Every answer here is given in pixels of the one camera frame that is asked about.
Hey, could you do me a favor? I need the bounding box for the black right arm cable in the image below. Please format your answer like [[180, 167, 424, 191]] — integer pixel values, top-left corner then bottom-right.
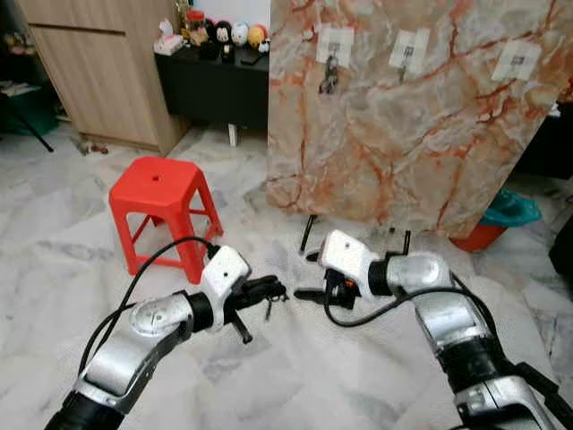
[[322, 282, 502, 328]]

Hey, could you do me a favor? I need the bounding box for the red plastic basin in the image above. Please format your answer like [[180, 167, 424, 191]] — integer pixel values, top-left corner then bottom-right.
[[448, 222, 507, 252]]

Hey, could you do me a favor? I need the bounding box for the white round head figure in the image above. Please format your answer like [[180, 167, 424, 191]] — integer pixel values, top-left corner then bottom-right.
[[230, 22, 250, 47]]

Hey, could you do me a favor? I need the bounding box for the yellow bear head figure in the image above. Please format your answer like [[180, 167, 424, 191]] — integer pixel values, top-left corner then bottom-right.
[[247, 24, 268, 49]]

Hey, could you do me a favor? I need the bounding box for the red lid snack jar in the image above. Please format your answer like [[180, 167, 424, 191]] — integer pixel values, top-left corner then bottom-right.
[[184, 11, 209, 47]]

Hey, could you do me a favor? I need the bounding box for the green storage box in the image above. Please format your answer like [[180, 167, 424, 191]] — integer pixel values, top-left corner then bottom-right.
[[0, 82, 59, 137]]

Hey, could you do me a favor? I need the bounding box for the marble pattern panel board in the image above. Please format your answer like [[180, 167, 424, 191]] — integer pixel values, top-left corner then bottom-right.
[[265, 0, 560, 238]]

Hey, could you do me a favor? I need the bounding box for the teal plastic basin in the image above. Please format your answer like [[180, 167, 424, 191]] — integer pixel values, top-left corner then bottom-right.
[[479, 188, 543, 228]]

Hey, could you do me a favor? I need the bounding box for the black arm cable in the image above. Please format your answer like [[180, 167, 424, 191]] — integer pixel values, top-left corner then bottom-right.
[[322, 282, 502, 328], [85, 236, 220, 377]]

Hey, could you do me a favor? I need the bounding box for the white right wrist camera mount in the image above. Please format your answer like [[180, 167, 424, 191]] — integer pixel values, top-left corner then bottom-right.
[[316, 229, 372, 297]]

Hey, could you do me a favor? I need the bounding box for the metal hook white adhesive patch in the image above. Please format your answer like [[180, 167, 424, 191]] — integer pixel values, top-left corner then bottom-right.
[[491, 40, 543, 83], [389, 30, 432, 83], [315, 27, 356, 68]]

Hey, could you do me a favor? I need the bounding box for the glass display cabinet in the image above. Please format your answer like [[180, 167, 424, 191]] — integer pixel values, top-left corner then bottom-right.
[[0, 0, 32, 83]]

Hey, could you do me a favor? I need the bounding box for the black low sideboard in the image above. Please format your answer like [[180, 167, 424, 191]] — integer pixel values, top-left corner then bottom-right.
[[154, 45, 274, 147]]

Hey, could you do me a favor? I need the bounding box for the red plastic stool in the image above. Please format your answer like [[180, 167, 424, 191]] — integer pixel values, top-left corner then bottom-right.
[[109, 156, 225, 285]]

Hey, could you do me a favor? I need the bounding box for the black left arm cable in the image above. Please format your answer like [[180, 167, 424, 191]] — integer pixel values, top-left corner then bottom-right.
[[85, 236, 220, 377]]

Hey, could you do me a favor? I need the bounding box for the black mouse head figure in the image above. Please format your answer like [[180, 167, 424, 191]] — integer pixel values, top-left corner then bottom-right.
[[211, 21, 233, 47]]

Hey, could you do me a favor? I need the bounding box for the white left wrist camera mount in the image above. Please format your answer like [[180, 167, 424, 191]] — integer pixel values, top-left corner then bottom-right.
[[201, 245, 252, 305]]

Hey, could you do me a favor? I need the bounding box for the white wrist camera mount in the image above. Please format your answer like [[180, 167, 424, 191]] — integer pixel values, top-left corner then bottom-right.
[[316, 229, 372, 297], [201, 245, 252, 305]]

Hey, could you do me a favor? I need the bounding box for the pink tissue pack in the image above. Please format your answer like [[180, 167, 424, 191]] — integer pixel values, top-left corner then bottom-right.
[[154, 24, 186, 57]]

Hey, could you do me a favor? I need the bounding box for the light wooden cabinet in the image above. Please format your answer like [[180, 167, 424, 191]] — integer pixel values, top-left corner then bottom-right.
[[15, 0, 191, 155]]

